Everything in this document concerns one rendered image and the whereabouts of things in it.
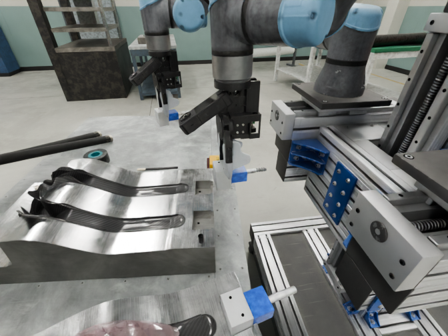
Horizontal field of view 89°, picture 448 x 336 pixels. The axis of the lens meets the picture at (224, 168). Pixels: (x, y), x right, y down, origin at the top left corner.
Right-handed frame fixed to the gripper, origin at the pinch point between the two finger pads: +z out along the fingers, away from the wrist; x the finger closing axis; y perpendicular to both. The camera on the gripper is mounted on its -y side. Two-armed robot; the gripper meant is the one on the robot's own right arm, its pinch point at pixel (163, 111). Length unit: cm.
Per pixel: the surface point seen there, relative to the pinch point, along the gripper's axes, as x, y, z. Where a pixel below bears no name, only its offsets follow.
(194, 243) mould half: -54, -10, 6
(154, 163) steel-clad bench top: -9.3, -8.2, 14.9
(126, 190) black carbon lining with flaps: -31.1, -19.3, 6.6
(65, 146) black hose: 6.4, -34.5, 8.4
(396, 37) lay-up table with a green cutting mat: 88, 294, -3
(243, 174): -45.6, 6.3, 1.1
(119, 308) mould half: -60, -24, 6
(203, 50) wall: 547, 255, 61
